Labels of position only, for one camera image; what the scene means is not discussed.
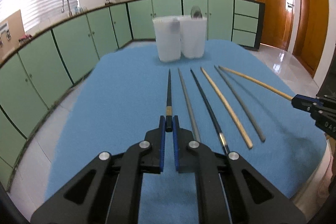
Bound brown wooden chopstick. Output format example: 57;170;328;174
219;65;293;101

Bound light wooden chopstick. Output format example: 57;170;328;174
200;67;253;149

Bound dark grey chopstick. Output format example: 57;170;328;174
214;65;266;143

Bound dark blue chopstick silver band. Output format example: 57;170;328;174
190;69;230;155

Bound black chopstick gold band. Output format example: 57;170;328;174
166;70;173;132

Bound chrome kitchen faucet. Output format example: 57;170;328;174
61;0;72;17

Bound blue table mat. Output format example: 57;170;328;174
46;40;332;217

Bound green lower cabinets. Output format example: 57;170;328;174
1;0;265;188

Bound white two-compartment utensil holder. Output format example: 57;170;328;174
152;15;207;63

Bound red cloth on counter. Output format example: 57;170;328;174
18;34;33;44

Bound cardboard box with printed picture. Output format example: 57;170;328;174
1;10;25;62

